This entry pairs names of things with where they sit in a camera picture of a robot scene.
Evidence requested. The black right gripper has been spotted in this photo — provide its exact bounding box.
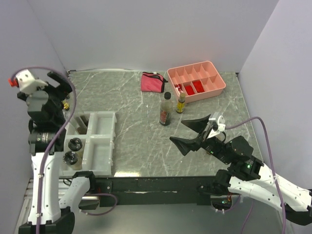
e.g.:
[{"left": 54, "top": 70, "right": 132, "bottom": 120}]
[{"left": 168, "top": 114, "right": 231, "bottom": 164}]

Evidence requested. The glass oil bottle gold spout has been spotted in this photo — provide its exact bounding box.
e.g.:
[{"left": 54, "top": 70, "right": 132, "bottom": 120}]
[{"left": 63, "top": 102, "right": 89, "bottom": 135}]

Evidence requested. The tall glass oil bottle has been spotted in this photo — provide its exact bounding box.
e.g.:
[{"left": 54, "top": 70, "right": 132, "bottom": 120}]
[{"left": 63, "top": 93, "right": 86, "bottom": 135}]

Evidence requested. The yellow label sauce bottle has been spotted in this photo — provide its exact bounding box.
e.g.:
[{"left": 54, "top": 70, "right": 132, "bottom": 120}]
[{"left": 176, "top": 93, "right": 186, "bottom": 114}]

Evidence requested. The dark soy sauce bottle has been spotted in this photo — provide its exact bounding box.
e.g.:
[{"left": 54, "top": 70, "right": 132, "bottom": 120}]
[{"left": 159, "top": 92, "right": 173, "bottom": 126}]

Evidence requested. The white plastic divided tray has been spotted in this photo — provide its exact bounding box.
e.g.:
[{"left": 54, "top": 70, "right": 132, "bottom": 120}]
[{"left": 64, "top": 111, "right": 117, "bottom": 176}]

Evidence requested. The shaker jar chrome black lid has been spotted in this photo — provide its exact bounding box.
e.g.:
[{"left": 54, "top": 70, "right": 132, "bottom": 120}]
[{"left": 63, "top": 151, "right": 82, "bottom": 170}]

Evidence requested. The round shaker black spout lid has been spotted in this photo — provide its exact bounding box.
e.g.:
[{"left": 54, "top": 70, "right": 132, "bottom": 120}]
[{"left": 68, "top": 137, "right": 83, "bottom": 152}]

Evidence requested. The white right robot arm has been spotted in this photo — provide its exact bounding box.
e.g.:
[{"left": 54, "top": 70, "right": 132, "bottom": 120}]
[{"left": 170, "top": 113, "right": 312, "bottom": 226}]

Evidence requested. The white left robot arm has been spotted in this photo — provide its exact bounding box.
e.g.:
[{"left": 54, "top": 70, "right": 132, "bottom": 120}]
[{"left": 10, "top": 68, "right": 98, "bottom": 234}]

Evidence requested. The red cloth middle compartment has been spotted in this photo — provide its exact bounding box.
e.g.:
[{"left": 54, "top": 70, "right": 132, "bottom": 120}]
[{"left": 184, "top": 85, "right": 195, "bottom": 96}]

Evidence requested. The red cloth compartment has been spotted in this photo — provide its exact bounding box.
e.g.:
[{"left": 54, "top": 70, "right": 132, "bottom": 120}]
[
  {"left": 184, "top": 85, "right": 195, "bottom": 96},
  {"left": 193, "top": 80, "right": 205, "bottom": 93}
]

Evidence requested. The red white striped cloth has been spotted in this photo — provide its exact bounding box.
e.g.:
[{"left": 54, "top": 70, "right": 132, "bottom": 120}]
[{"left": 174, "top": 84, "right": 184, "bottom": 97}]

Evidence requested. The red cloth right compartment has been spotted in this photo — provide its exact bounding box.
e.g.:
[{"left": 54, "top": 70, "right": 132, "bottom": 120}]
[{"left": 193, "top": 80, "right": 205, "bottom": 93}]

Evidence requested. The pink plastic divided box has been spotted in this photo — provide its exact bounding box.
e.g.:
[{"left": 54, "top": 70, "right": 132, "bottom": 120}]
[{"left": 167, "top": 61, "right": 226, "bottom": 103}]

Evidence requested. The pink cloth black trim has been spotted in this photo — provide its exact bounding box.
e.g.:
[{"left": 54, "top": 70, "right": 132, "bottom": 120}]
[{"left": 140, "top": 72, "right": 168, "bottom": 93}]

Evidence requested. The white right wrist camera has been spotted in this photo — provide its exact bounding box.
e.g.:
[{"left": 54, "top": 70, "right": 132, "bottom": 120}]
[{"left": 207, "top": 113, "right": 226, "bottom": 138}]

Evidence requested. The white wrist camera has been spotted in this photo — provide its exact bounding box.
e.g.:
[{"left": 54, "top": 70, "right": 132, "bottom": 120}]
[
  {"left": 8, "top": 69, "right": 48, "bottom": 95},
  {"left": 207, "top": 113, "right": 226, "bottom": 138}
]

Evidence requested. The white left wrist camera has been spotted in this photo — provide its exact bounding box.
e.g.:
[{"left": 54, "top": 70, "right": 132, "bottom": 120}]
[{"left": 8, "top": 69, "right": 48, "bottom": 95}]

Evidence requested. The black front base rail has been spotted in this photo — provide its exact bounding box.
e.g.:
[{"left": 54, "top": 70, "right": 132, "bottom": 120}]
[{"left": 96, "top": 176, "right": 229, "bottom": 205}]

